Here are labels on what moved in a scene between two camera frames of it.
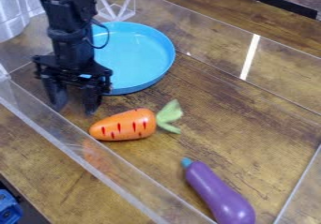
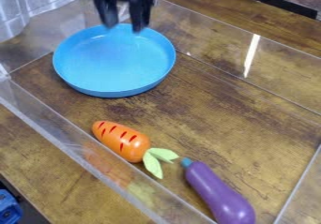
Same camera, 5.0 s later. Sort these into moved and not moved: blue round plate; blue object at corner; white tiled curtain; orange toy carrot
Moved: orange toy carrot
Not moved: blue object at corner; blue round plate; white tiled curtain
